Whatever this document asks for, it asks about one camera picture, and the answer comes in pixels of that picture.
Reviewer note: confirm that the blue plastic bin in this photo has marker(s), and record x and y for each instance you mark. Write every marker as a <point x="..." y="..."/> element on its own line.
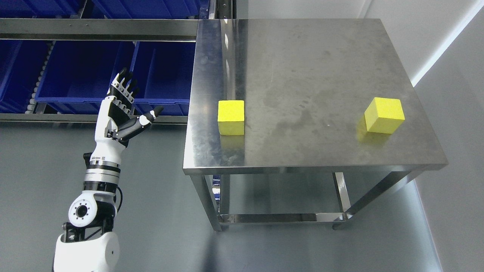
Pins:
<point x="78" y="74"/>
<point x="20" y="65"/>
<point x="164" y="74"/>
<point x="150" y="9"/>
<point x="38" y="8"/>

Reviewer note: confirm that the yellow foam block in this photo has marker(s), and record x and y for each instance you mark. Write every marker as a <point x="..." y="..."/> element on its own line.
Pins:
<point x="384" y="115"/>
<point x="231" y="117"/>

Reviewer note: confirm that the steel shelf rack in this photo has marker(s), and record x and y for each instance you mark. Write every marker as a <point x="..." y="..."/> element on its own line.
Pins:
<point x="83" y="29"/>

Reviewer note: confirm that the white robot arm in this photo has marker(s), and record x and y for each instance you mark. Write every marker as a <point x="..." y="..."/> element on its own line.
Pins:
<point x="88" y="242"/>

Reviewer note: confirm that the stainless steel table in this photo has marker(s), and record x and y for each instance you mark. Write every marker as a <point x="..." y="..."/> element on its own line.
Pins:
<point x="306" y="84"/>

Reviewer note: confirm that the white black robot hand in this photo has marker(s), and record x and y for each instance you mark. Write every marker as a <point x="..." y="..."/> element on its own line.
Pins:
<point x="114" y="125"/>

